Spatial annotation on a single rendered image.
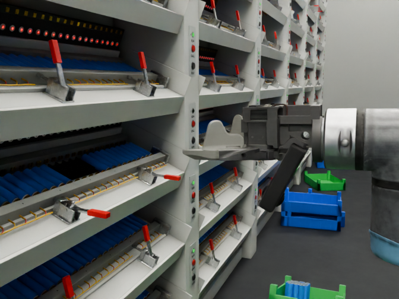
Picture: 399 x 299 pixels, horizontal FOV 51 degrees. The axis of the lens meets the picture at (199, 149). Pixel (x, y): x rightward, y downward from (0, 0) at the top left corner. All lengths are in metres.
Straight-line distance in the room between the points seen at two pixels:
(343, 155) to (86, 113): 0.40
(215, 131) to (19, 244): 0.32
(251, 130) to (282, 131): 0.05
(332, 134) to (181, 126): 0.52
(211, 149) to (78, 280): 0.38
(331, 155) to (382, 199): 0.09
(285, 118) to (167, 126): 0.48
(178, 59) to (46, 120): 0.49
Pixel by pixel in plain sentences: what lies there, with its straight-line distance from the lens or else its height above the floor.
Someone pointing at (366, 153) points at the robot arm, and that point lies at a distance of 0.60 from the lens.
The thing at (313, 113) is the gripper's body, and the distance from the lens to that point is 0.63.
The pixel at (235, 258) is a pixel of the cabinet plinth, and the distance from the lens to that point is 1.76.
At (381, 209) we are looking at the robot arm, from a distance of 0.63.
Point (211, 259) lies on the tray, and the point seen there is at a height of 0.17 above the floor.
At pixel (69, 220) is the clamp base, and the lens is 0.69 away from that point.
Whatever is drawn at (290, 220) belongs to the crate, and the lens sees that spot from 2.25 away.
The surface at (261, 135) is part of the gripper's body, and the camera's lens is 0.63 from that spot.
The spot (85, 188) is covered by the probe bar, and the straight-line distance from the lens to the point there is 0.78.
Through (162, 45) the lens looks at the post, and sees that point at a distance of 1.06.
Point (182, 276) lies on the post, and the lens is 1.15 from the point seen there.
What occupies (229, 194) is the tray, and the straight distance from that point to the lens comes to 1.52.
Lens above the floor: 0.75
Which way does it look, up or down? 9 degrees down
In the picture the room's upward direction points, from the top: straight up
